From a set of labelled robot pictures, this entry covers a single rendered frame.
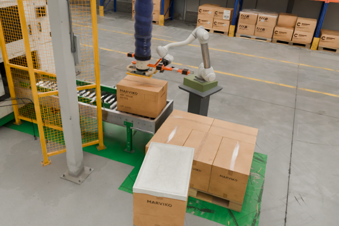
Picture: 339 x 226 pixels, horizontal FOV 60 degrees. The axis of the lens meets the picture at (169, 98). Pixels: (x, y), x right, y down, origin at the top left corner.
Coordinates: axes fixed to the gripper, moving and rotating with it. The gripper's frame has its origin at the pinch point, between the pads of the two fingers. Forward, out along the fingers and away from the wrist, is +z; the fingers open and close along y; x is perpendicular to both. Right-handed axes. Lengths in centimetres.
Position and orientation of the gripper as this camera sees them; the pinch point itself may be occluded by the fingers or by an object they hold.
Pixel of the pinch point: (160, 67)
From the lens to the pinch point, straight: 388.9
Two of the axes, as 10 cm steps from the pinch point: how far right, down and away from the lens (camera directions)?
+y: -0.6, 8.9, 4.5
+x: -9.4, -2.0, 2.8
